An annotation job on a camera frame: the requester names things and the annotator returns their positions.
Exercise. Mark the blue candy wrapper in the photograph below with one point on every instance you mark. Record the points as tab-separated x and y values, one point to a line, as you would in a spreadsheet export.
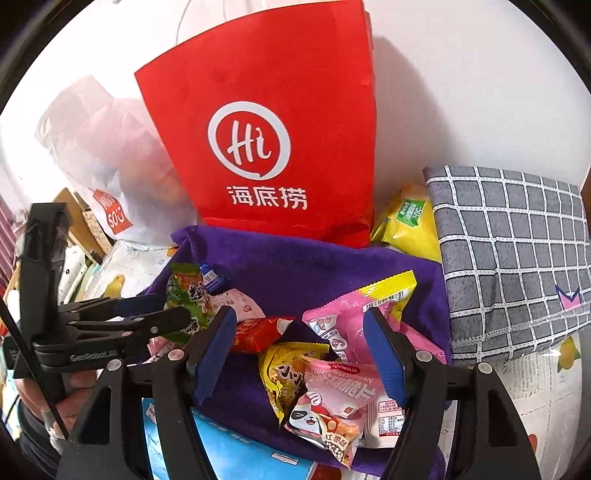
213	277

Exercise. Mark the blue tissue pack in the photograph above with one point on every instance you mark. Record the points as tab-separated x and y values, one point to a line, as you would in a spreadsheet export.
231	454

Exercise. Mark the pale pink snack packet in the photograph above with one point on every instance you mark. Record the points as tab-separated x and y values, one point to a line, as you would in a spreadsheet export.
159	345

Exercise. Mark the clear white snack packet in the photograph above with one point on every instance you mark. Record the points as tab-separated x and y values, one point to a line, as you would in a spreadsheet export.
383	415

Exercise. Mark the grey checked folded cloth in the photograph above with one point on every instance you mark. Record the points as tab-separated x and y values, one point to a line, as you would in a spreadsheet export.
508	258

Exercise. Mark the fruit print tablecloth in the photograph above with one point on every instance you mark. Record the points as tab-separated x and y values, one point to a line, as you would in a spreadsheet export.
531	406

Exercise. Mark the yellow green chip bag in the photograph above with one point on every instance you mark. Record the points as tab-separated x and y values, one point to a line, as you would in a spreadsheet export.
408	226

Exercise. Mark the yellow triangular snack packet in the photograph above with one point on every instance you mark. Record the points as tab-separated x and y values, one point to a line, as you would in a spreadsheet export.
281	374

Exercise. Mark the red snack packet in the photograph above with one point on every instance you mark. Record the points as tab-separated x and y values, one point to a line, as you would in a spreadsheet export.
258	332

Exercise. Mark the pink yellow-edged snack packet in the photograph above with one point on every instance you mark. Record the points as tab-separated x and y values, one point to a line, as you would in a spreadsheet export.
341	323

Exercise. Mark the person's left hand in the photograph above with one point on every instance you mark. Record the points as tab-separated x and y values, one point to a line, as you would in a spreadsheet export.
74	392

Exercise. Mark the white spotted cloth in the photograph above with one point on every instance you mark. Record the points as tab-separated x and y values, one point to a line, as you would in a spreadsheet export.
74	272

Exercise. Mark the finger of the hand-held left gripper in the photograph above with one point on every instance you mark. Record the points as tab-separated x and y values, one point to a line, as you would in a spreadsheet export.
138	328
138	303

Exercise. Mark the wooden rack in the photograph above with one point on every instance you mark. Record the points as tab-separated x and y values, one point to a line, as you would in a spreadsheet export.
74	203

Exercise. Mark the red paper bag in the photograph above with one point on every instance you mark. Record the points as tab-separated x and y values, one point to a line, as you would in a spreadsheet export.
277	83

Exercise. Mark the white plastic bag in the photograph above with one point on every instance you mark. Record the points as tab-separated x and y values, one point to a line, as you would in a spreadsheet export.
101	152

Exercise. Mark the green snack packet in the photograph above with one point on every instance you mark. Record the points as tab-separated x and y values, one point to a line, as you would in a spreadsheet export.
187	290

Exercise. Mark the panda print snack packet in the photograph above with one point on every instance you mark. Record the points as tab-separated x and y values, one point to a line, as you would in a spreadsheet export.
332	397

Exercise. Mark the purple fabric tray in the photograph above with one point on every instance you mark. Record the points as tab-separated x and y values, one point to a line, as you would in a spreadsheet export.
300	267

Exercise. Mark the pink triangular snack packet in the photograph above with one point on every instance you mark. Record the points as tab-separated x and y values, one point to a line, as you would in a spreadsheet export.
235	302

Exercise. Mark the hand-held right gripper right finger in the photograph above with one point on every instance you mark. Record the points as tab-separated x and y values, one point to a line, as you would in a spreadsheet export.
385	360

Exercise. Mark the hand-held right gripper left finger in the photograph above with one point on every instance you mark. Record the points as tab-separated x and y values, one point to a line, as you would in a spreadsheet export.
210	364

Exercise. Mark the brown patterned box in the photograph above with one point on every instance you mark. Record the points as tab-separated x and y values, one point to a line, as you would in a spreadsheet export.
94	226

